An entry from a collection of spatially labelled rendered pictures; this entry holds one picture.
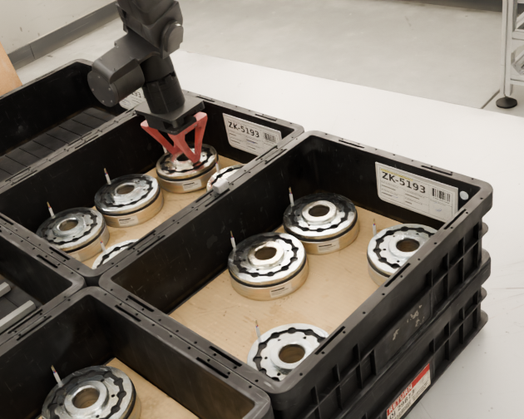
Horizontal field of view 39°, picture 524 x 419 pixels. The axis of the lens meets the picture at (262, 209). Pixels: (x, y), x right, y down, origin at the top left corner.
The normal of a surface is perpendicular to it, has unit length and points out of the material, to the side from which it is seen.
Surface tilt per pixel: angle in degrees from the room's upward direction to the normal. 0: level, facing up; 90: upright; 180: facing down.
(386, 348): 90
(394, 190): 90
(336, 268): 0
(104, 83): 94
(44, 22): 90
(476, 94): 0
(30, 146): 0
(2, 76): 73
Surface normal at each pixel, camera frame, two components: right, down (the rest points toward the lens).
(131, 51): 0.14, -0.57
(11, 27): 0.77, 0.26
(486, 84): -0.16, -0.81
